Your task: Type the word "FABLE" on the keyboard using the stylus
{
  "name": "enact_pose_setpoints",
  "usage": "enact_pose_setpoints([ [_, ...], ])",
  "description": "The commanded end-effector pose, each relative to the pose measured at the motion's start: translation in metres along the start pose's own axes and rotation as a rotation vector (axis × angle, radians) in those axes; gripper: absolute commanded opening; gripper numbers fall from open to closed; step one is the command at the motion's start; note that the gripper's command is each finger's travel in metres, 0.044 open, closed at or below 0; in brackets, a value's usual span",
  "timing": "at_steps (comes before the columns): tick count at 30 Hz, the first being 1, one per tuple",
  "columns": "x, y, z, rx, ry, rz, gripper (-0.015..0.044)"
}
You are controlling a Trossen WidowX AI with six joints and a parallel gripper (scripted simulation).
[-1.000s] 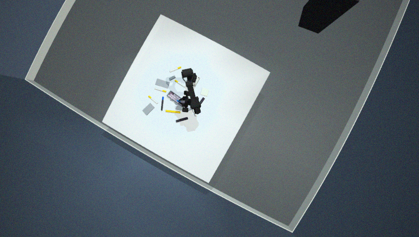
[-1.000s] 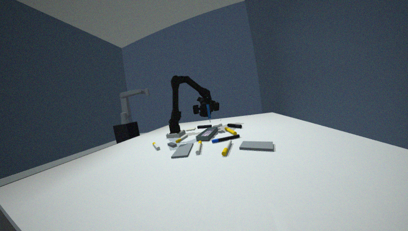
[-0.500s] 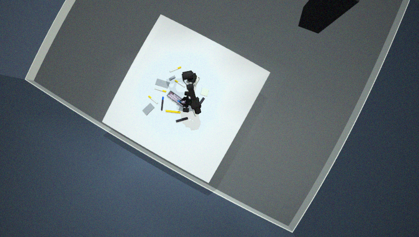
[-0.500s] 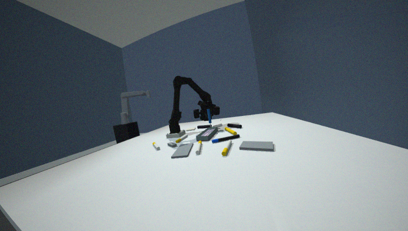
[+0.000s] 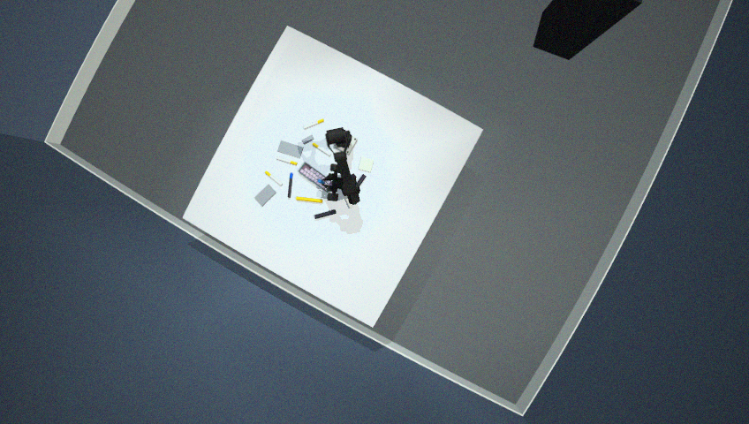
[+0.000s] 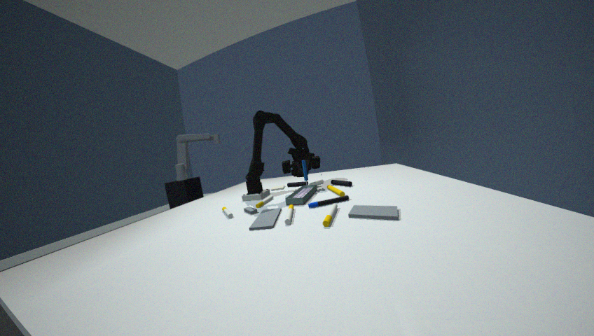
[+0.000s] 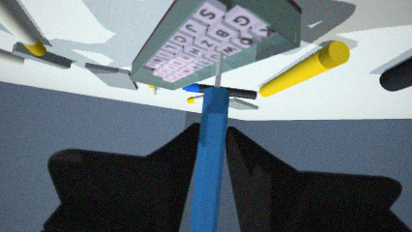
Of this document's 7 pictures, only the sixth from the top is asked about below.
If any blue stylus with grey tip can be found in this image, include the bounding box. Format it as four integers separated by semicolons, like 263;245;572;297
302;160;308;186

